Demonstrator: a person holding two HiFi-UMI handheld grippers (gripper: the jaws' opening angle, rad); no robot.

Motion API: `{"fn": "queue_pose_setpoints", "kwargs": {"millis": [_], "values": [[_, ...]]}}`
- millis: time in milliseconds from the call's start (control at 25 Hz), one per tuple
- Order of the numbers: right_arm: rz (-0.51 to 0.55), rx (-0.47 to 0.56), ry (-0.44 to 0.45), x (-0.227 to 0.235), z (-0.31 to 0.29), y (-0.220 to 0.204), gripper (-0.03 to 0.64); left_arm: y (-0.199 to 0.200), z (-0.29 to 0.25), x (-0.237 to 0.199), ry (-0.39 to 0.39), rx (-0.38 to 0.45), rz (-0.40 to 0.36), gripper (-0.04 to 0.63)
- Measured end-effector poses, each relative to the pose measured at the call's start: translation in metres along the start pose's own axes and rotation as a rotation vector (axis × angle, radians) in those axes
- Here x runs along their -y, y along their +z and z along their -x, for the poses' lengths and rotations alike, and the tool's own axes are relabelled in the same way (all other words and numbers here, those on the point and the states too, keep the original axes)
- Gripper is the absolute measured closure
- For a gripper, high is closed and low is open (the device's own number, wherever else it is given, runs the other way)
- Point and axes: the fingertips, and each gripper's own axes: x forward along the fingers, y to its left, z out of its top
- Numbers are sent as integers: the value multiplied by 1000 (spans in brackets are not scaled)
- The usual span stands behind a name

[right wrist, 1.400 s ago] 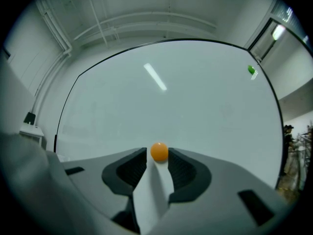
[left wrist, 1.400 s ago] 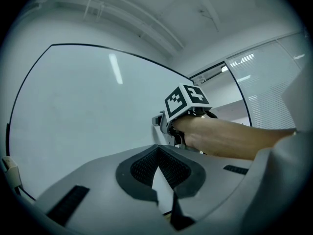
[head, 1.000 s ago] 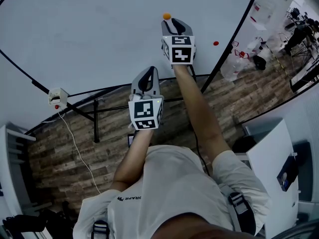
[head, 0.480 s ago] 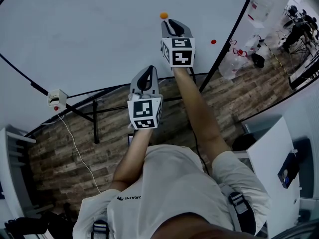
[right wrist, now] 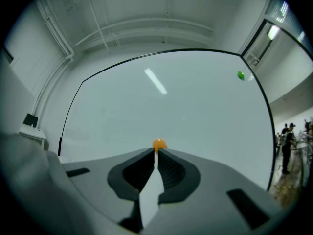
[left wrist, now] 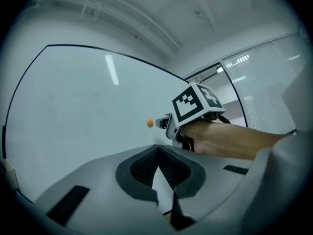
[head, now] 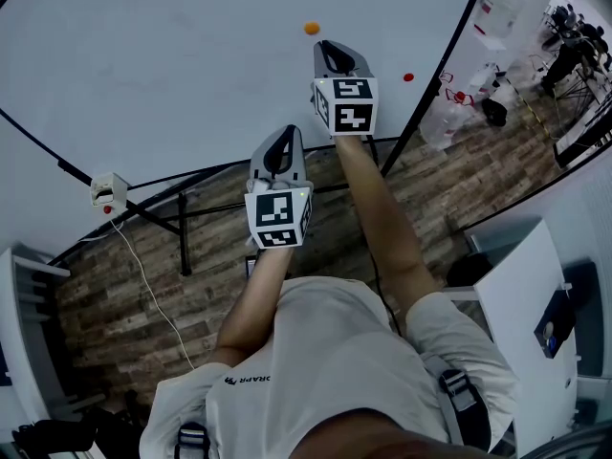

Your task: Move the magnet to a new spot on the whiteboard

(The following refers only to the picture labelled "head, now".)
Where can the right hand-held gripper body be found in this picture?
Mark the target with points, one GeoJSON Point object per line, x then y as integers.
{"type": "Point", "coordinates": [351, 105]}

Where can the person's right forearm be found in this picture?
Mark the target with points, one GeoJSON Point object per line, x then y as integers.
{"type": "Point", "coordinates": [382, 218]}

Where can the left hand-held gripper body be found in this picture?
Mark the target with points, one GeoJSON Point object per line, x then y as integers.
{"type": "Point", "coordinates": [279, 213]}

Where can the clear plastic bag with red print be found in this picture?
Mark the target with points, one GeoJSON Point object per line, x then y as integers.
{"type": "Point", "coordinates": [454, 108]}

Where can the black device with blue light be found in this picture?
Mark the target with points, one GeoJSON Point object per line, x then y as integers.
{"type": "Point", "coordinates": [554, 325]}

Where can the white whiteboard with black frame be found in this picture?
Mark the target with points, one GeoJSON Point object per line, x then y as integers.
{"type": "Point", "coordinates": [167, 74]}

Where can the white cabinet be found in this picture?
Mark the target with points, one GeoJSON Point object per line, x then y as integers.
{"type": "Point", "coordinates": [521, 313]}

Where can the black table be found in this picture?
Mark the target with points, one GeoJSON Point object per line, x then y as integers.
{"type": "Point", "coordinates": [588, 137]}

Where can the person's white t-shirt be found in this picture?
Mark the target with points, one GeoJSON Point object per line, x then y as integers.
{"type": "Point", "coordinates": [325, 361]}

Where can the dark blue panel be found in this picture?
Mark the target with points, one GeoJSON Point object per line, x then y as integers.
{"type": "Point", "coordinates": [585, 318]}

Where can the small white box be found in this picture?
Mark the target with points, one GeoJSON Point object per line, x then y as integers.
{"type": "Point", "coordinates": [109, 188]}

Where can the person's left forearm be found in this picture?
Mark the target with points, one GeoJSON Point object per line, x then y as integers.
{"type": "Point", "coordinates": [253, 304]}

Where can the white shelf unit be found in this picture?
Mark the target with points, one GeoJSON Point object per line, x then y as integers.
{"type": "Point", "coordinates": [28, 323]}

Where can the small black bag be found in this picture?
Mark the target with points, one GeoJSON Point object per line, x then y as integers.
{"type": "Point", "coordinates": [495, 112]}

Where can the orange round magnet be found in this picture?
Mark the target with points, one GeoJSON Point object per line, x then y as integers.
{"type": "Point", "coordinates": [312, 28]}

